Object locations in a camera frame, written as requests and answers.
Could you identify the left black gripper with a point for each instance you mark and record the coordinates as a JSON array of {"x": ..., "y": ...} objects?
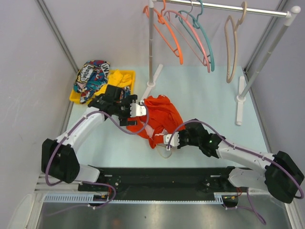
[{"x": 123, "y": 120}]

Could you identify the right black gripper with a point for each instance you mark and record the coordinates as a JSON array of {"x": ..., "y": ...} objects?
[{"x": 181, "y": 144}]

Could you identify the orange shorts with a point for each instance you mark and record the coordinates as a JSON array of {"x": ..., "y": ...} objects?
[{"x": 163, "y": 119}]

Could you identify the beige hanger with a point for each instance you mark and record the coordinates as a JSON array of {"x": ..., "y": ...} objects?
[{"x": 232, "y": 55}]

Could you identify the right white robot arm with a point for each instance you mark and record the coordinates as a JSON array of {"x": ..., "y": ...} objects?
[{"x": 276, "y": 173}]

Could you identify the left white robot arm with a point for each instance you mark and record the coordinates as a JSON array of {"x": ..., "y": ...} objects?
[{"x": 59, "y": 156}]

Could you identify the yellow shorts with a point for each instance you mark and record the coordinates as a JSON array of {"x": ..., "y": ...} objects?
[{"x": 119, "y": 79}]

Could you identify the comic print shorts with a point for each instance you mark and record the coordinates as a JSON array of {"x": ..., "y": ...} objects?
[{"x": 90, "y": 79}]

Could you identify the pink hanger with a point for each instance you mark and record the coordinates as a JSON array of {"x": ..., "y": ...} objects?
[{"x": 168, "y": 14}]

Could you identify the orange hanger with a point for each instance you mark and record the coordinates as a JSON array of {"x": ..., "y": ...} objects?
[{"x": 163, "y": 27}]

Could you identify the teal hanger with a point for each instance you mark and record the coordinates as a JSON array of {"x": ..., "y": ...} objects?
[{"x": 192, "y": 26}]

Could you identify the yellow plastic bin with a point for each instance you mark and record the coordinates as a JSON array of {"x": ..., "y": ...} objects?
[{"x": 133, "y": 73}]

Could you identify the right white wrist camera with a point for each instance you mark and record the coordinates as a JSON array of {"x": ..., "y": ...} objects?
[{"x": 171, "y": 140}]

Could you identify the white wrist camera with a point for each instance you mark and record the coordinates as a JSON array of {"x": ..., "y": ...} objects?
[
  {"x": 171, "y": 140},
  {"x": 138, "y": 109}
]

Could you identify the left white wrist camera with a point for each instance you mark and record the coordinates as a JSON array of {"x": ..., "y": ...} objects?
[{"x": 138, "y": 109}]

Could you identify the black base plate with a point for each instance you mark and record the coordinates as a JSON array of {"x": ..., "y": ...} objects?
[{"x": 164, "y": 184}]

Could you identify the aluminium frame rail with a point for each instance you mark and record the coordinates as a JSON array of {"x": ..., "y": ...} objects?
[{"x": 62, "y": 187}]

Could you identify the white slotted cable duct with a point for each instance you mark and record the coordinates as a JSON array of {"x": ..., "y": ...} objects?
[{"x": 100, "y": 199}]

